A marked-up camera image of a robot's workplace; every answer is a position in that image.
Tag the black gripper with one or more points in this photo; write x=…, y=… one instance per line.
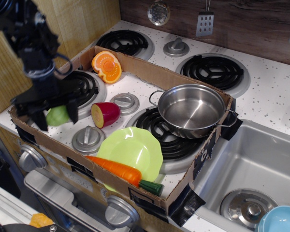
x=48, y=93

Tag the green toy broccoli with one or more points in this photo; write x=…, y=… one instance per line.
x=57, y=116

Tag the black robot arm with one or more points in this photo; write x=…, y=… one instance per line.
x=26, y=31

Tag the stainless steel pan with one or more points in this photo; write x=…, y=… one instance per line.
x=192, y=111

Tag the silver stovetop knob front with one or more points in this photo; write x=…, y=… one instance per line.
x=88, y=140

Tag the silver stovetop knob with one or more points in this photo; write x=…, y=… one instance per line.
x=127, y=102
x=88, y=140
x=176, y=48

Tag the front left black burner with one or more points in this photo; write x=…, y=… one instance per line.
x=94, y=90

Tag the black burner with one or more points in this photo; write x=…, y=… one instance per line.
x=178, y=153
x=94, y=90
x=220, y=71
x=128, y=42

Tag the red toy half fruit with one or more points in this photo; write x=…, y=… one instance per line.
x=105, y=114

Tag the silver oven knob left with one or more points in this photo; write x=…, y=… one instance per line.
x=31, y=159

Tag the silver oven knob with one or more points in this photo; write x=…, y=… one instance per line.
x=31, y=159
x=119, y=213

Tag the orange toy pumpkin slice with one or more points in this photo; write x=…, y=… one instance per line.
x=107, y=67

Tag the silver stovetop knob centre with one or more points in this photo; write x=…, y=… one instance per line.
x=127, y=102

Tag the light green plastic plate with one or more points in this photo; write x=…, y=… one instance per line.
x=136, y=148

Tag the orange toy carrot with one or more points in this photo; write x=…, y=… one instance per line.
x=129, y=174

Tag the back left black burner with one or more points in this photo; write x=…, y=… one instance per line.
x=128, y=42

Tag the yellow object bottom left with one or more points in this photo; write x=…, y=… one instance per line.
x=40, y=220

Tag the silver oven knob right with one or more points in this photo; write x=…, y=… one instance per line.
x=119, y=213

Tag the front right black burner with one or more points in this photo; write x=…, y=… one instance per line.
x=178, y=153

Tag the silver stovetop knob back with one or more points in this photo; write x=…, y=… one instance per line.
x=176, y=48

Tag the hanging metal strainer ladle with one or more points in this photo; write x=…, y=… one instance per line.
x=158, y=13

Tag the back right black burner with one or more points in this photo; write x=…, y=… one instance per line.
x=220, y=71

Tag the hanging metal slotted spatula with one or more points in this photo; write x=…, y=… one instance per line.
x=205, y=21

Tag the silver sink drain plug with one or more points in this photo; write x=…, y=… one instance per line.
x=246, y=207

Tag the stainless steel sink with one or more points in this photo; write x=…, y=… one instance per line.
x=257, y=158

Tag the light blue bowl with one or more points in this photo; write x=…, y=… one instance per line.
x=276, y=220

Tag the silver oven door handle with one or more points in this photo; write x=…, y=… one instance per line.
x=74, y=210

